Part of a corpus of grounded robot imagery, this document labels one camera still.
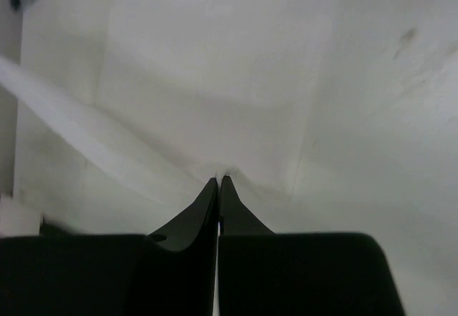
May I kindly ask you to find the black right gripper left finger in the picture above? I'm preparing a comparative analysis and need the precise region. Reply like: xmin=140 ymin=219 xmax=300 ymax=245
xmin=1 ymin=179 xmax=218 ymax=315

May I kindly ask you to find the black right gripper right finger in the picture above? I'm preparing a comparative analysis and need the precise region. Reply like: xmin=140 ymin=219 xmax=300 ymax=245
xmin=218 ymin=177 xmax=405 ymax=315

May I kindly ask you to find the white tank top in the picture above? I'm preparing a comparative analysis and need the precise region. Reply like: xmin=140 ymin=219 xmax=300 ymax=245
xmin=13 ymin=0 xmax=457 ymax=315

